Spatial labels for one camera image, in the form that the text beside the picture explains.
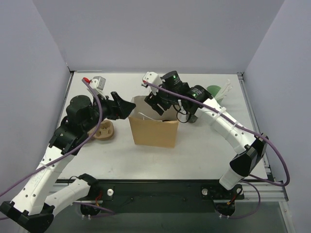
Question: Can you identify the brown paper bag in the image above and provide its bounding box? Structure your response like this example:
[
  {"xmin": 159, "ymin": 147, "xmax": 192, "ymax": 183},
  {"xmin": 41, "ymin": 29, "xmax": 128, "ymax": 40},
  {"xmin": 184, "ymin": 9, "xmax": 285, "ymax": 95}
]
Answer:
[{"xmin": 128, "ymin": 96, "xmax": 179, "ymax": 148}]

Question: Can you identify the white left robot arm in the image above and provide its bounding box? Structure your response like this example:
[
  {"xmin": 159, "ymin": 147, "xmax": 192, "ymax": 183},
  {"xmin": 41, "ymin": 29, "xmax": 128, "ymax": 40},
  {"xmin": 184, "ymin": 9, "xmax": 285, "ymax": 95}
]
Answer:
[{"xmin": 0, "ymin": 92, "xmax": 136, "ymax": 233}]

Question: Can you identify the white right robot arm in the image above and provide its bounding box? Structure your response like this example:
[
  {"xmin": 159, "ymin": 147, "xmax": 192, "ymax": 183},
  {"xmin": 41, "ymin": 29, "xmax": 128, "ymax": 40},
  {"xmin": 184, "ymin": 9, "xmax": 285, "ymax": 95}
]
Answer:
[{"xmin": 142, "ymin": 71, "xmax": 268, "ymax": 198}]

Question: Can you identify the brown pulp cup carrier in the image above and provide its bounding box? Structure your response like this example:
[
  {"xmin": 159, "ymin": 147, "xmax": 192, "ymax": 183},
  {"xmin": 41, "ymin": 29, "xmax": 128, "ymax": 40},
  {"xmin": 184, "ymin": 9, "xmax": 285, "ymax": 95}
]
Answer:
[{"xmin": 92, "ymin": 120, "xmax": 114, "ymax": 141}]

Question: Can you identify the green plastic straw holder cup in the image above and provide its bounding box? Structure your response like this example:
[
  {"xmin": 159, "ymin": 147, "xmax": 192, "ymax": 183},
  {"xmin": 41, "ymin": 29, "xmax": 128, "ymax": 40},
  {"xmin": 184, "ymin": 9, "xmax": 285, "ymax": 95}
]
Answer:
[{"xmin": 207, "ymin": 85, "xmax": 221, "ymax": 97}]

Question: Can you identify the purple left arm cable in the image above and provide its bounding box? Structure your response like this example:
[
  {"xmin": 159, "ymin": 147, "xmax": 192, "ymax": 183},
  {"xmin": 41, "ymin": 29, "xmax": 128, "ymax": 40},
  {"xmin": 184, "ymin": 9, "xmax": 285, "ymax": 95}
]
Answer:
[{"xmin": 0, "ymin": 80, "xmax": 117, "ymax": 218}]

